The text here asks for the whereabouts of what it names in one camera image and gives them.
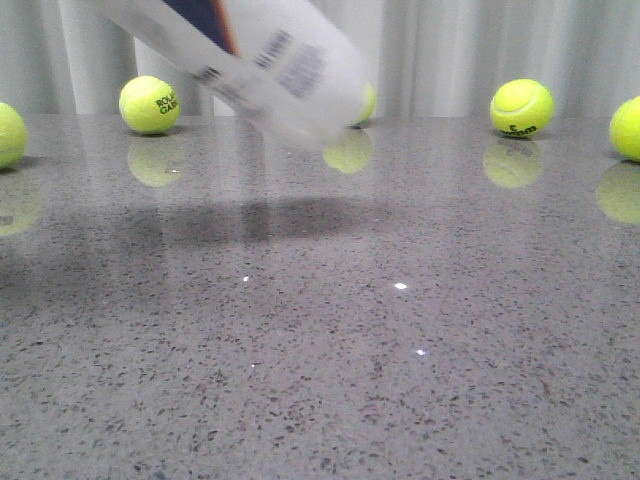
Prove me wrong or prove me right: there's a clear Wilson tennis can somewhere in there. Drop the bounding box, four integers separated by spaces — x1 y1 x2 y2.
96 0 371 149

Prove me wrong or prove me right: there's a centre yellow tennis ball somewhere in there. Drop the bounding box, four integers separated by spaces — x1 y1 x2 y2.
352 82 377 127

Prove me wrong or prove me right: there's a Roland Garros tennis ball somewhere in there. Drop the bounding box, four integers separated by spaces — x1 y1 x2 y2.
119 75 180 134

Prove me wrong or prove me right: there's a Wilson yellow tennis ball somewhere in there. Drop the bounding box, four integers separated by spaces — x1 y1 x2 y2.
489 79 555 138

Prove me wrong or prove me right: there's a far right tennis ball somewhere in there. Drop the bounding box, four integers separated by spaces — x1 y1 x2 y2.
609 96 640 162

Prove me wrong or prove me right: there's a far left tennis ball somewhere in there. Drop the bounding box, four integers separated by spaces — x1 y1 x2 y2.
0 103 28 169

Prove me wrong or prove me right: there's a grey pleated curtain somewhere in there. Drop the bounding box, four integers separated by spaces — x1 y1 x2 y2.
1 1 639 117

